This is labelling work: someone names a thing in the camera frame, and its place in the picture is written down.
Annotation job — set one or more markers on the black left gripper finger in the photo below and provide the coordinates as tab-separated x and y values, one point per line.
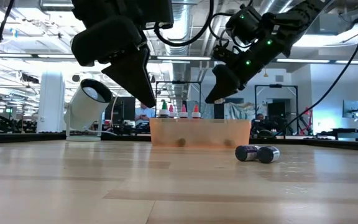
135	77

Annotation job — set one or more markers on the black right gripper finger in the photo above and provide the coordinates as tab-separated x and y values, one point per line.
224	85

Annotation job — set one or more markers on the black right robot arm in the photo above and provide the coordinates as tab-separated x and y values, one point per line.
297	18

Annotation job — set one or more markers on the grey monitor on arm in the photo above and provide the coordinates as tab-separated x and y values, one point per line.
351	107

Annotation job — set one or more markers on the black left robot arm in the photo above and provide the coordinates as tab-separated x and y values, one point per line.
104	9

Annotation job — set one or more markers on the white draped sheet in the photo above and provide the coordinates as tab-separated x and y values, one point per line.
241	111

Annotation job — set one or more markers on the black computer monitor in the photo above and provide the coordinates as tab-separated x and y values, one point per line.
124	109

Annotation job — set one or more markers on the translucent orange plastic tray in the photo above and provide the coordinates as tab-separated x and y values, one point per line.
200	133

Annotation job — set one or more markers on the white cylindrical spotlight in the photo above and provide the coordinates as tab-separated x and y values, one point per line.
85	105

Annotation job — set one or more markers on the black dome-shaped object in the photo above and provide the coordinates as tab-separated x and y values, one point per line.
265	134

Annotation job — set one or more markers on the red desk lamp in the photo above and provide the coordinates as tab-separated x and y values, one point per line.
307	112

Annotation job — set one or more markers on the black background desk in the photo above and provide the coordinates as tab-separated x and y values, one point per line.
353	130

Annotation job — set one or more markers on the black metal frame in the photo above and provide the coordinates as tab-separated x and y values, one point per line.
275	86
179	82

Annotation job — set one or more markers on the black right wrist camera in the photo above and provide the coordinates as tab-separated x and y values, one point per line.
244	25

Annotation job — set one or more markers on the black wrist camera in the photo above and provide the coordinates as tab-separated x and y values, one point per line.
157	14
244	25

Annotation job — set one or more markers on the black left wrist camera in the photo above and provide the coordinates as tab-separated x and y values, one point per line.
157	14

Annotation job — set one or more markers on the silver ventilation duct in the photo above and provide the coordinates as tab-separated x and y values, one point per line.
179	18

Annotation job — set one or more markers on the black table edge rail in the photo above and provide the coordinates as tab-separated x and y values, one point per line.
337	145

